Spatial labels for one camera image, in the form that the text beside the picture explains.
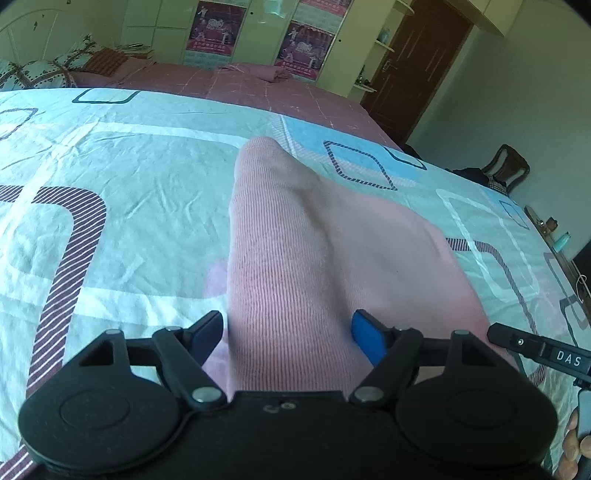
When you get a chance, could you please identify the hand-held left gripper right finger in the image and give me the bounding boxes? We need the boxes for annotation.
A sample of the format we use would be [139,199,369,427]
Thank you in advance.
[348,309,498,409]

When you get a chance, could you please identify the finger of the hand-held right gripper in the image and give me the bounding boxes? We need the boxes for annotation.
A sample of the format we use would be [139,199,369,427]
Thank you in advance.
[487,322,591,385]

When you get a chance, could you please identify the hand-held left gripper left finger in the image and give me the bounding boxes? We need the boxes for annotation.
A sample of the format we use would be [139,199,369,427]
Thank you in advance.
[79,310,229,412]

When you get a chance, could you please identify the pink knit garment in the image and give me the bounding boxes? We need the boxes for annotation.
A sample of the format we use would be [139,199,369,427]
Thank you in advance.
[205,136,521,403]

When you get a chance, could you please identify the dark clothes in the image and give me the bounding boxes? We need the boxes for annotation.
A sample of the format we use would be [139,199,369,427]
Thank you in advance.
[452,165,496,186]

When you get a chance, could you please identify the person's right hand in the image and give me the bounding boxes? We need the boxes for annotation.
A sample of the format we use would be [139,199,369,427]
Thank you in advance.
[555,410,591,480]

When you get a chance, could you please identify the wooden desk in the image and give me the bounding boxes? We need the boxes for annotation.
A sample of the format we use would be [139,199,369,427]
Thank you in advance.
[523,205,591,301]

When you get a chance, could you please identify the patterned light bed sheet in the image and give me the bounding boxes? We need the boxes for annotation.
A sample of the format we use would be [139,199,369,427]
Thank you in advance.
[0,88,591,480]

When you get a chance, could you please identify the wooden chair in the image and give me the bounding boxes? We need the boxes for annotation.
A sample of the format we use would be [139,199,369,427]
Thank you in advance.
[480,144,531,191]

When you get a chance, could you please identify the pink checked bedspread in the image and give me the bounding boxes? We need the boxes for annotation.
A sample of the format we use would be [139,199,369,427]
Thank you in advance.
[69,61,403,149]

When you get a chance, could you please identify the folded pink blanket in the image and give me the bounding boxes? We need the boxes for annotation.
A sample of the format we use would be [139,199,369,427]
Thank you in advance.
[216,62,295,85]

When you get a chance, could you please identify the brown wooden door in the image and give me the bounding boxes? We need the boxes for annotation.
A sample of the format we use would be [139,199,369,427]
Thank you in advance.
[364,0,472,145]

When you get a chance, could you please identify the cream corner shelves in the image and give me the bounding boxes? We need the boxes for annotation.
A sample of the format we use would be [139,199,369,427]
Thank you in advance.
[352,0,415,94]

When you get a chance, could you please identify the striped brown cushion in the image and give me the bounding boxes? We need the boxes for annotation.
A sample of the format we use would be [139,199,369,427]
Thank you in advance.
[82,47,129,75]

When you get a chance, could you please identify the stack of books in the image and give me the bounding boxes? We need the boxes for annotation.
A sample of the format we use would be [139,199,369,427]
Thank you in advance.
[110,43,156,62]

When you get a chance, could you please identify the white bed headboard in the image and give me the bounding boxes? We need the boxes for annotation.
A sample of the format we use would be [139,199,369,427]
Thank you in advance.
[0,0,95,63]

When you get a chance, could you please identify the wall poster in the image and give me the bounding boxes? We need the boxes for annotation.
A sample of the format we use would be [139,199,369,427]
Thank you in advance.
[274,21,336,80]
[298,0,354,20]
[186,0,246,66]

